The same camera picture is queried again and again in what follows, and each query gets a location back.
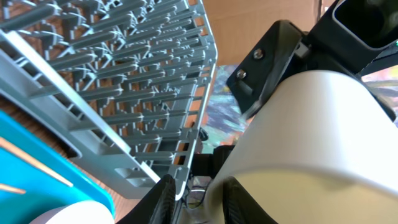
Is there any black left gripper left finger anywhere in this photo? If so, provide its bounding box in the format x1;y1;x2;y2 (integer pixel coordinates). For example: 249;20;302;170
117;174;176;224

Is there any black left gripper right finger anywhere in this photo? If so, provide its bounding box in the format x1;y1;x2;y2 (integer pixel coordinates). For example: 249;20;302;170
223;177;277;224

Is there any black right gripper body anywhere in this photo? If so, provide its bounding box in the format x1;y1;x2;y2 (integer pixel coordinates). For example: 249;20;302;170
226;21;311;115

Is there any white paper cup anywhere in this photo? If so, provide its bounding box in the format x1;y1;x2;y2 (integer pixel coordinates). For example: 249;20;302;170
204;70;397;223

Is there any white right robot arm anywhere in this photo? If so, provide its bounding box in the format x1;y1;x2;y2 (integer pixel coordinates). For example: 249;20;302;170
226;0;397;118

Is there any teal plastic tray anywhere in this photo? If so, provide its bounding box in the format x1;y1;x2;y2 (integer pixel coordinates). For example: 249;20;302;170
1;111;115;223

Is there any wooden chopstick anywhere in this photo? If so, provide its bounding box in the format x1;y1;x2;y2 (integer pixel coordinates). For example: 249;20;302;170
1;138;73;187
0;184;26;195

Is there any grey dishwasher rack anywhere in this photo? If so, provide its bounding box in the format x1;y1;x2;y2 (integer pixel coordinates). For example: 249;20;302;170
1;0;217;199

